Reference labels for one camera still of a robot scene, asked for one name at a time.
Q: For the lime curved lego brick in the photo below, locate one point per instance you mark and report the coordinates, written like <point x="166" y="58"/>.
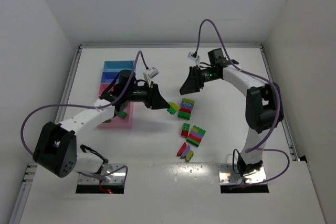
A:
<point x="174" y="106"/>

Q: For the dark green lego brick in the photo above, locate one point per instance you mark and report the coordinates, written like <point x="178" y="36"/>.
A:
<point x="172" y="110"/>

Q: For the purple flower lego brick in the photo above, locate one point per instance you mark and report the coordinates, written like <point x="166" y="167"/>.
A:
<point x="186" y="105"/>

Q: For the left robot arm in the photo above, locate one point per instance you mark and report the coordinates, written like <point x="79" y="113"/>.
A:
<point x="59" y="149"/>

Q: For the purple half round lego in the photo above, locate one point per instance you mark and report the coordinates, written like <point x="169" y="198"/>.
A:
<point x="185" y="152"/>

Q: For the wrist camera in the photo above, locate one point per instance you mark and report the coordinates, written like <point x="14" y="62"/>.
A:
<point x="193" y="56"/>
<point x="150" y="73"/>

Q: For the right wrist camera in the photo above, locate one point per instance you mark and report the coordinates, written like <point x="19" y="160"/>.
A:
<point x="193" y="56"/>

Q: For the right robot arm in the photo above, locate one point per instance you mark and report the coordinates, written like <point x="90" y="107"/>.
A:
<point x="263" y="110"/>

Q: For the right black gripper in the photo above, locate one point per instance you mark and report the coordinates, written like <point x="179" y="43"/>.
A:
<point x="197" y="77"/>

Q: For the multicolour stacked lego block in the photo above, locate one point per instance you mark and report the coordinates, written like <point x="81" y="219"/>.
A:
<point x="195" y="135"/>

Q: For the light blue bin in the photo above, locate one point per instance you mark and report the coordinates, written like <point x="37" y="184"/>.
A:
<point x="116" y="66"/>

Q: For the dark blue bin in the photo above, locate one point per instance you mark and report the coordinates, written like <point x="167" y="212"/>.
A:
<point x="108" y="77"/>

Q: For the red and green lego block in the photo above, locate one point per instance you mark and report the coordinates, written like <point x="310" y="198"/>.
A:
<point x="185" y="130"/>

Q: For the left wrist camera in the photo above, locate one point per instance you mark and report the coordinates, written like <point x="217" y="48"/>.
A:
<point x="150" y="73"/>

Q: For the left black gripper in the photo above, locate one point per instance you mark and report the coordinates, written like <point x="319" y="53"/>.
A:
<point x="152" y="96"/>

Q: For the red half round lego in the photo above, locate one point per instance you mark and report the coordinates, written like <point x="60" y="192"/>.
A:
<point x="182" y="149"/>

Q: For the green lego in bin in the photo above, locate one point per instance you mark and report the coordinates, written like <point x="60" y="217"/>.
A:
<point x="122" y="114"/>

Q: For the upper pink bin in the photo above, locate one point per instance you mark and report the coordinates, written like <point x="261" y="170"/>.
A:
<point x="105" y="90"/>

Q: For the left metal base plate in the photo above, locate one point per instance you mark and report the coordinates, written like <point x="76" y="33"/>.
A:
<point x="109" y="175"/>

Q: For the lime small lego brick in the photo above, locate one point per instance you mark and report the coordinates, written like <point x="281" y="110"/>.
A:
<point x="189" y="156"/>

